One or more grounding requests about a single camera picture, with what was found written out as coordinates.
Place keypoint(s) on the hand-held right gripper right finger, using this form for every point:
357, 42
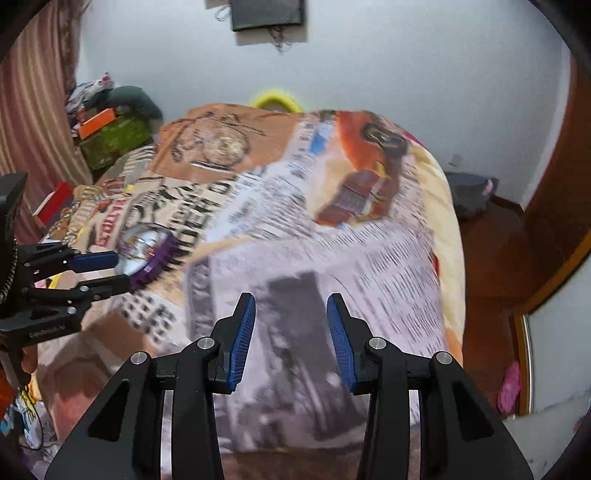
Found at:
339, 344

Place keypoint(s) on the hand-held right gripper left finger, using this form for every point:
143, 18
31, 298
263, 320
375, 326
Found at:
242, 339

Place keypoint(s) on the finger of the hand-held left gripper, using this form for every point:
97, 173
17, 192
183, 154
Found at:
106, 286
94, 262

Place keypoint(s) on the purple heart-shaped tin box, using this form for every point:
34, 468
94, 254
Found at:
147, 249

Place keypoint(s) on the red box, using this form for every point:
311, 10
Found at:
55, 201

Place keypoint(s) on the white cartoon printed cloth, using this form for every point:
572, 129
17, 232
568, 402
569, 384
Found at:
27, 420

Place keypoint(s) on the green patterned bag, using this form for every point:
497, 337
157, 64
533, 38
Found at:
113, 143

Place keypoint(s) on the newspaper print blanket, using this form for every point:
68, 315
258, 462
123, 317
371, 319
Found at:
300, 221

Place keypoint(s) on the orange box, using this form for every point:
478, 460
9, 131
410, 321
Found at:
97, 123

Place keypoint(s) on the striped brown curtain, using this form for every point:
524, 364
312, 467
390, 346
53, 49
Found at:
32, 115

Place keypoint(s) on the dark grey garment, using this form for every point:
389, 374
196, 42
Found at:
138, 101

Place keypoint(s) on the floral printed cloth bundle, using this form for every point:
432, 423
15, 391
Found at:
87, 94

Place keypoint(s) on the pink slippers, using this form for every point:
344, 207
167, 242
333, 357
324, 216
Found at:
509, 387

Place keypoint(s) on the yellow plastic hoop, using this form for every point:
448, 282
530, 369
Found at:
276, 97

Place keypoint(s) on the brown wooden door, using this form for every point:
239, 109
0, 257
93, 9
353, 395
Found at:
561, 175

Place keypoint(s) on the small black monitor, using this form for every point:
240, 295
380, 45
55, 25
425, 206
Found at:
268, 14

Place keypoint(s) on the white wall socket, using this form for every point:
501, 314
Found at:
455, 160

